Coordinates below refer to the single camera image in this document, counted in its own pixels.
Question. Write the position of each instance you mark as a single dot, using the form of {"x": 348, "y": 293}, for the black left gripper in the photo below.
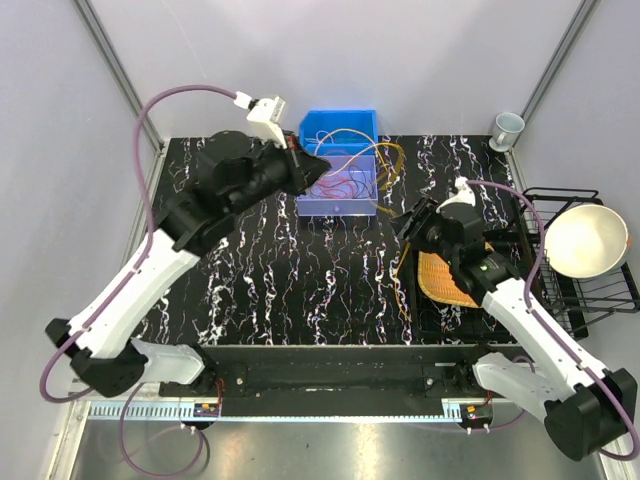
{"x": 307, "y": 168}

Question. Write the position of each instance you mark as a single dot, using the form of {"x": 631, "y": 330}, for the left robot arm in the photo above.
{"x": 230, "y": 174}

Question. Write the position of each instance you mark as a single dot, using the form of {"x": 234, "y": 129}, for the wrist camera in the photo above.
{"x": 264, "y": 118}
{"x": 464, "y": 194}

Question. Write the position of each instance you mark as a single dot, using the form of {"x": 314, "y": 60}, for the large white bowl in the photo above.
{"x": 587, "y": 241}

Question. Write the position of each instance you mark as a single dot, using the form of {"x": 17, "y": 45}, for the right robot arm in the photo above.
{"x": 582, "y": 404}

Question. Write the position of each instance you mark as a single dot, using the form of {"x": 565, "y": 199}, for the black wire dish rack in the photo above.
{"x": 576, "y": 303}

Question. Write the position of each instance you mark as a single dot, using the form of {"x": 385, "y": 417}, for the black plastic tray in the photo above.
{"x": 438, "y": 323}

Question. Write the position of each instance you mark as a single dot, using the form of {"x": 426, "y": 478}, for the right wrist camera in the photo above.
{"x": 464, "y": 194}

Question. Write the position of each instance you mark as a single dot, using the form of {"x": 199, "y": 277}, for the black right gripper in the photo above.
{"x": 423, "y": 211}

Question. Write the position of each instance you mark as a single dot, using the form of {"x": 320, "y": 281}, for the white ceramic mug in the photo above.
{"x": 506, "y": 130}

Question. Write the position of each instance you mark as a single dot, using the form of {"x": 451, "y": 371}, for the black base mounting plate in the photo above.
{"x": 332, "y": 382}

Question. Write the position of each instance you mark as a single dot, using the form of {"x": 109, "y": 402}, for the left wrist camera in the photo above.
{"x": 264, "y": 118}

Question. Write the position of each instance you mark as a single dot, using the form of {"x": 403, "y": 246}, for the blue plastic bin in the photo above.
{"x": 326, "y": 132}

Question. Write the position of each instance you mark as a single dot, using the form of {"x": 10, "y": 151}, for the lavender plastic tray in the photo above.
{"x": 348, "y": 189}

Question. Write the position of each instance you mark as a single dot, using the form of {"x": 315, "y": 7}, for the aluminium frame rail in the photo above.
{"x": 171, "y": 399}

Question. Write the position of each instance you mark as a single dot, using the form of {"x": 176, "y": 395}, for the woven orange bamboo mat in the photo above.
{"x": 436, "y": 282}

